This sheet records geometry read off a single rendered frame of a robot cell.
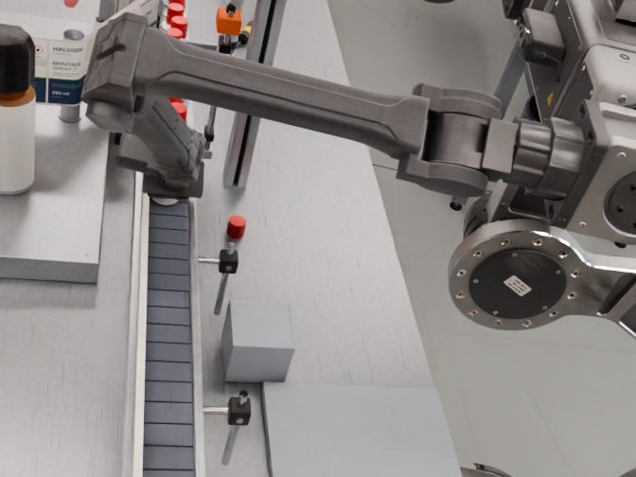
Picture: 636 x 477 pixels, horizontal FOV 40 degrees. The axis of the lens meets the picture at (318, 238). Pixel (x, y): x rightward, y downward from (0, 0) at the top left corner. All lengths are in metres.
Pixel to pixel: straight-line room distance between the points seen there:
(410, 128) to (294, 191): 0.91
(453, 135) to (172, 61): 0.30
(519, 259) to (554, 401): 1.59
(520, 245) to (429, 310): 1.66
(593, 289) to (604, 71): 0.41
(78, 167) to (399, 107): 0.90
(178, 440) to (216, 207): 0.59
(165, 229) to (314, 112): 0.73
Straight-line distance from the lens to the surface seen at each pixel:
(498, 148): 0.93
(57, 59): 1.74
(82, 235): 1.56
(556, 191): 0.95
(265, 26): 1.58
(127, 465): 1.26
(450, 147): 0.93
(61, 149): 1.74
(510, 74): 3.04
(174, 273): 1.51
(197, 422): 1.21
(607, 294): 1.34
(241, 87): 0.90
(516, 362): 2.88
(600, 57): 1.05
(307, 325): 1.54
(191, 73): 0.90
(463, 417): 2.64
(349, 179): 1.89
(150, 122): 1.08
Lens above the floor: 1.93
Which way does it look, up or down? 40 degrees down
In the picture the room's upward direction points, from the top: 17 degrees clockwise
